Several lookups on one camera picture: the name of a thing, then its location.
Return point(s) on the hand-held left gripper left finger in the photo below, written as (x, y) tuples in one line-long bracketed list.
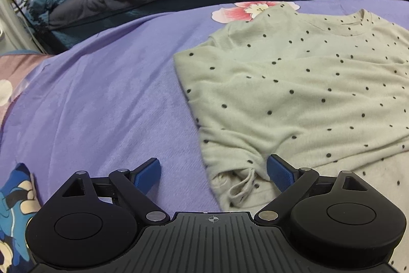
[(148, 172)]

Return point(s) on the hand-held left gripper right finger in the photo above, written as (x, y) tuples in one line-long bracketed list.
[(279, 174)]

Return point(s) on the cream dotted sweater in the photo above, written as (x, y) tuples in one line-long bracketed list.
[(287, 84)]

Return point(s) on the purple floral bed sheet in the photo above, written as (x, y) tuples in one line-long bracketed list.
[(111, 100)]

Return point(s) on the blue cartoon print cloth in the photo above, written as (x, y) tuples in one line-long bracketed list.
[(14, 202)]

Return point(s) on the pink floral cloth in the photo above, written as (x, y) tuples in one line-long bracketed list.
[(16, 78)]

